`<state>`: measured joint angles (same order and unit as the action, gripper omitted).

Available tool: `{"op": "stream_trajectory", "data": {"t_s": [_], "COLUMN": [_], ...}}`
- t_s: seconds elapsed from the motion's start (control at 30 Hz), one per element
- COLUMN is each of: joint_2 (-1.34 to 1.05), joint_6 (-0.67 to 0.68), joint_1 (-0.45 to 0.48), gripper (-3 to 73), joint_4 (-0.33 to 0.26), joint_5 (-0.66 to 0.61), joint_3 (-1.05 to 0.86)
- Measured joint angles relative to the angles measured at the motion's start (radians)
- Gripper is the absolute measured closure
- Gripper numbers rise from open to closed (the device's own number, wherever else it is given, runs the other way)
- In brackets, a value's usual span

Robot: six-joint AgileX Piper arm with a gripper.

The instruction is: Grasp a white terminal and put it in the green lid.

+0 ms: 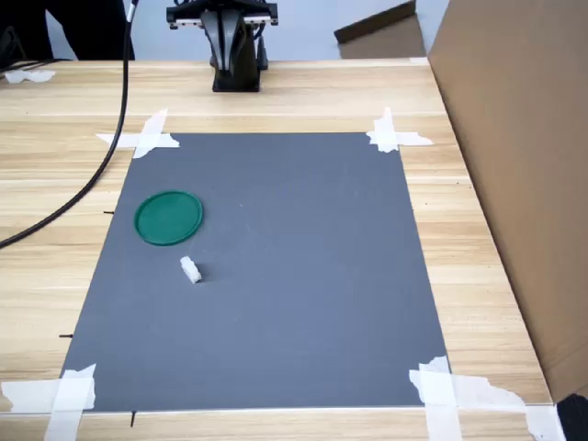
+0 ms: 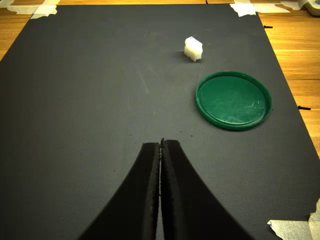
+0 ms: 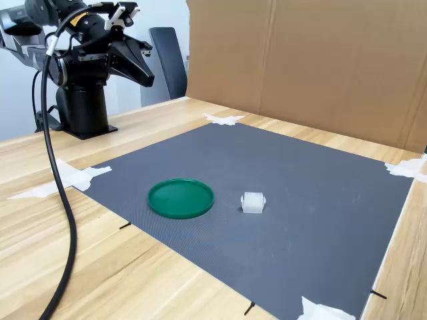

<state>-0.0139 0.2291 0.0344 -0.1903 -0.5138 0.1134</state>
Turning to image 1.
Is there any small white plastic terminal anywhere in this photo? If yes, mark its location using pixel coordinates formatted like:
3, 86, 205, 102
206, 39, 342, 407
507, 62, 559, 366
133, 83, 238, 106
179, 255, 204, 286

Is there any round green lid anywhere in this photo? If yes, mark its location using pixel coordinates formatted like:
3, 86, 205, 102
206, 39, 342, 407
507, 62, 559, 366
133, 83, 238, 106
133, 189, 205, 247

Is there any person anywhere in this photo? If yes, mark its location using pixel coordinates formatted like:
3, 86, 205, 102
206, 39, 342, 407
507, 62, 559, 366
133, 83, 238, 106
0, 0, 137, 62

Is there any white tape strip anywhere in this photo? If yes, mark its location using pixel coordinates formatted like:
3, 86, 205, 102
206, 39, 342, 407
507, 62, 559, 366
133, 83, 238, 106
95, 131, 182, 152
365, 130, 435, 148
0, 365, 96, 414
43, 363, 97, 441
452, 374, 567, 441
408, 355, 463, 441
132, 107, 169, 160
372, 107, 400, 154

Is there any brown cardboard flap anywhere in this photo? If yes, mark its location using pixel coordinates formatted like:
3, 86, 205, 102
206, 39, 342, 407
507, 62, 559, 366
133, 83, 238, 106
333, 0, 429, 61

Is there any crumpled white tape piece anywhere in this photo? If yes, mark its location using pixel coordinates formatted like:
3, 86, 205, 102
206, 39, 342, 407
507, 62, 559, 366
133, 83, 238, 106
3, 68, 57, 85

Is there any dark grey mat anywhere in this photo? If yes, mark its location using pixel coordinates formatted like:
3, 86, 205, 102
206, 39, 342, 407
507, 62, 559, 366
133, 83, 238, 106
60, 131, 454, 413

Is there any large brown cardboard box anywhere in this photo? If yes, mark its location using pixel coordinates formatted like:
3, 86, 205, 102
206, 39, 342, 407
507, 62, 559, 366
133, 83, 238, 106
426, 0, 588, 406

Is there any black object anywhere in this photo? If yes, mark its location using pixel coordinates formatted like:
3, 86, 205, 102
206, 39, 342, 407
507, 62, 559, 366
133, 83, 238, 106
556, 392, 588, 441

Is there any black base cable plug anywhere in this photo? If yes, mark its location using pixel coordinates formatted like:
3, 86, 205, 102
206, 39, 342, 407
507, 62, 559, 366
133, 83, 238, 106
253, 22, 270, 72

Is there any thick black camera cable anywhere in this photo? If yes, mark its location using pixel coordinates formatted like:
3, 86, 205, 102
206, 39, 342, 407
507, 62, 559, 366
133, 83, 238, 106
0, 0, 141, 250

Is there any thin black cable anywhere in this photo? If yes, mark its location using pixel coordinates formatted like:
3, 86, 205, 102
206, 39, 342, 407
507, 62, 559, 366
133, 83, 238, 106
0, 56, 71, 72

